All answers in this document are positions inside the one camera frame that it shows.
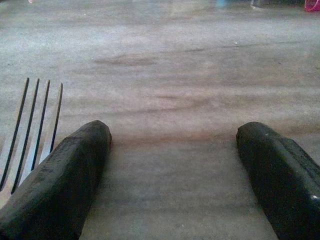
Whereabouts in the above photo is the silver metal fork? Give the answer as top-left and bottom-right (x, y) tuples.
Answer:
(0, 77), (64, 208)

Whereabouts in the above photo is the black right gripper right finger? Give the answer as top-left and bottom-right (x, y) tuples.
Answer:
(236, 121), (320, 240)

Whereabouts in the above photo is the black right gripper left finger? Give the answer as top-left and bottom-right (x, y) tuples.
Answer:
(0, 119), (112, 240)

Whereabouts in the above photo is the pink object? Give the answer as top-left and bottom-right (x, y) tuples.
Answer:
(304, 0), (320, 12)

